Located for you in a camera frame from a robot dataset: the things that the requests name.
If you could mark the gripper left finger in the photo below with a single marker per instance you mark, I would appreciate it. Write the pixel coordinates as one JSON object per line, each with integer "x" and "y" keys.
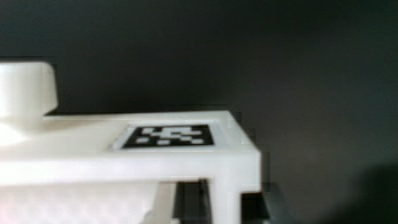
{"x": 182, "y": 204}

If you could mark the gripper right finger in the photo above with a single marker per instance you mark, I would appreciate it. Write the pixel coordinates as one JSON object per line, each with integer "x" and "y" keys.
{"x": 264, "y": 206}

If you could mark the white upside-down drawer with knob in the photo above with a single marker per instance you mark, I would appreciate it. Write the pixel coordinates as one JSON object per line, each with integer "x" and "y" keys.
{"x": 92, "y": 166}

